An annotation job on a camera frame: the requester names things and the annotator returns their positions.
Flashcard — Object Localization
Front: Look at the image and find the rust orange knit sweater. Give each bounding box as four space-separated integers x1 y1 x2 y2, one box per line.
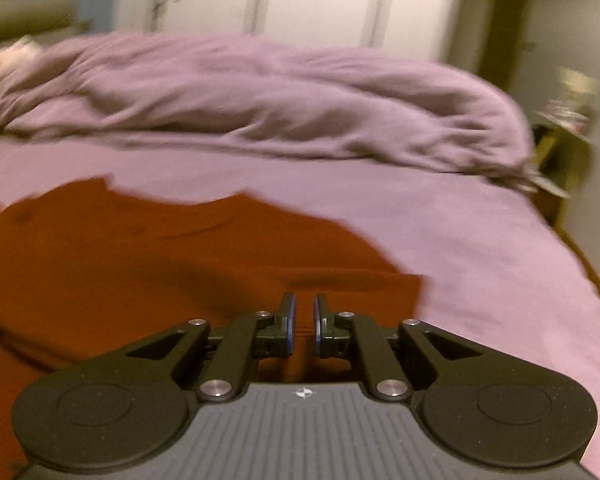
0 179 422 479

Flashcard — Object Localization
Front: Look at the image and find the purple bed sheet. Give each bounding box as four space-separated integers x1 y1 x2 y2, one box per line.
0 136 600 477

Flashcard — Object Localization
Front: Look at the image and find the purple crumpled duvet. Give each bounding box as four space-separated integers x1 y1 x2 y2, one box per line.
0 32 536 186

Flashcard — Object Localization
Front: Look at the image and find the gold side table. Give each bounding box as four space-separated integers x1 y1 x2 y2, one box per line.
529 109 594 231

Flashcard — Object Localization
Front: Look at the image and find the wrapped flower bouquet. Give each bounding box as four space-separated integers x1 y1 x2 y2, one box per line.
545 66 597 134

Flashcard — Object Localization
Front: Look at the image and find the olive green sofa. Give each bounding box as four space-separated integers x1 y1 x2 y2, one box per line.
0 0 95 44

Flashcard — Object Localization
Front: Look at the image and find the white wardrobe with handles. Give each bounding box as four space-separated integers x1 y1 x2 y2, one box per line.
114 0 458 61

